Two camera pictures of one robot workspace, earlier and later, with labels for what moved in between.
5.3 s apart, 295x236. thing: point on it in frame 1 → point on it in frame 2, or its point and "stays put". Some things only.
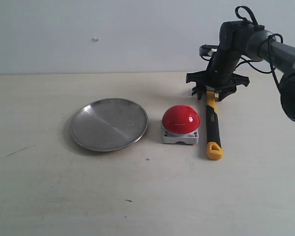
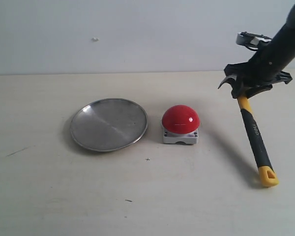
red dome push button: [180, 124] stays put
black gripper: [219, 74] → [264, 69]
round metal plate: [107, 125] stays put
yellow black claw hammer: [214, 150] → [267, 172]
